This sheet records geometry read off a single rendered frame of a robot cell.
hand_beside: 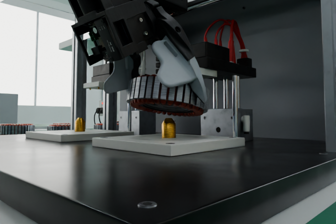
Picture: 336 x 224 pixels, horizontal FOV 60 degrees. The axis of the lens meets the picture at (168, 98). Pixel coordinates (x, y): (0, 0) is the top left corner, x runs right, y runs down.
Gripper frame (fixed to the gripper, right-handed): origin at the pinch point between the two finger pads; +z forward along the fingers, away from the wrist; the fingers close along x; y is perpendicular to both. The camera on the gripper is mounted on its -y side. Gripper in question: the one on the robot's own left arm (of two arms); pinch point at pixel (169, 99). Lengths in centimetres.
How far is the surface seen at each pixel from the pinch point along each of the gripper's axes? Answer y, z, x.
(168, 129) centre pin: 2.7, 3.2, 0.6
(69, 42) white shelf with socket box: -53, -10, -109
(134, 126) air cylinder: -8.1, 9.8, -22.1
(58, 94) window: -198, 70, -472
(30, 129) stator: -4, 10, -71
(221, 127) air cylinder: -8.3, 9.5, 0.6
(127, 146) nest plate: 9.5, 1.3, 0.3
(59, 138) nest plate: 9.4, 1.2, -17.1
